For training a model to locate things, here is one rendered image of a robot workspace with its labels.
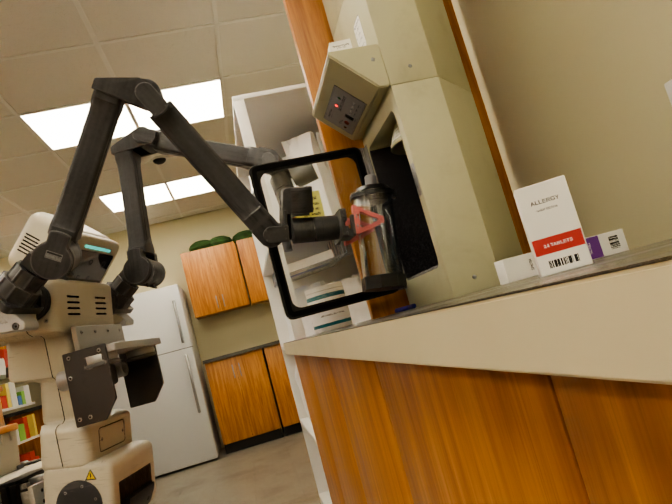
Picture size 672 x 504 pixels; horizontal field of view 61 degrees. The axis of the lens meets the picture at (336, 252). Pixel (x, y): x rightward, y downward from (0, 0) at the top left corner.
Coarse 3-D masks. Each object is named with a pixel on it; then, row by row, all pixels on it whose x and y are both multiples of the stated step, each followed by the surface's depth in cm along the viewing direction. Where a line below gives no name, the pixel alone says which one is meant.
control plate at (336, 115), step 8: (336, 88) 131; (336, 96) 135; (344, 96) 133; (352, 96) 131; (328, 104) 141; (336, 104) 138; (344, 104) 136; (352, 104) 134; (360, 104) 132; (328, 112) 145; (336, 112) 142; (344, 112) 140; (352, 112) 138; (360, 112) 136; (328, 120) 149; (336, 120) 146; (344, 120) 144; (344, 128) 148; (352, 128) 146
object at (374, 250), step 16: (384, 192) 129; (368, 208) 129; (384, 208) 129; (368, 224) 128; (384, 224) 128; (368, 240) 128; (384, 240) 127; (368, 256) 128; (384, 256) 127; (400, 256) 130; (368, 272) 128; (384, 272) 126; (400, 272) 128
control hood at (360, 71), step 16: (352, 48) 122; (368, 48) 123; (336, 64) 122; (352, 64) 121; (368, 64) 122; (320, 80) 133; (336, 80) 128; (352, 80) 125; (368, 80) 122; (384, 80) 122; (320, 96) 139; (368, 96) 127; (320, 112) 147; (368, 112) 134; (336, 128) 151
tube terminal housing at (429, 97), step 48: (384, 0) 125; (432, 0) 137; (384, 48) 123; (432, 48) 126; (384, 96) 128; (432, 96) 123; (384, 144) 149; (432, 144) 121; (480, 144) 134; (432, 192) 119; (480, 192) 124; (432, 240) 120; (480, 240) 119; (432, 288) 127; (480, 288) 117
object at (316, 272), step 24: (288, 168) 146; (312, 168) 147; (336, 168) 149; (264, 192) 143; (312, 192) 146; (336, 192) 147; (312, 216) 145; (288, 264) 141; (312, 264) 142; (336, 264) 144; (360, 264) 145; (312, 288) 141; (336, 288) 142; (360, 288) 144
